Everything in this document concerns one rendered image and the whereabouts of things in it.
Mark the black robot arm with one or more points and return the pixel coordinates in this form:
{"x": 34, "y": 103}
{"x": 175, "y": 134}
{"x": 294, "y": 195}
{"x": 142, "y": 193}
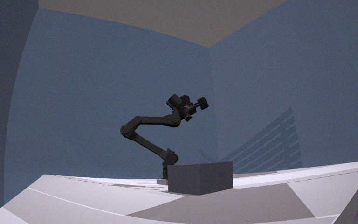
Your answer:
{"x": 180, "y": 110}

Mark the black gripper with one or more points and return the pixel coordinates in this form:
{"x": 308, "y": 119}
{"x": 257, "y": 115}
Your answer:
{"x": 201, "y": 102}

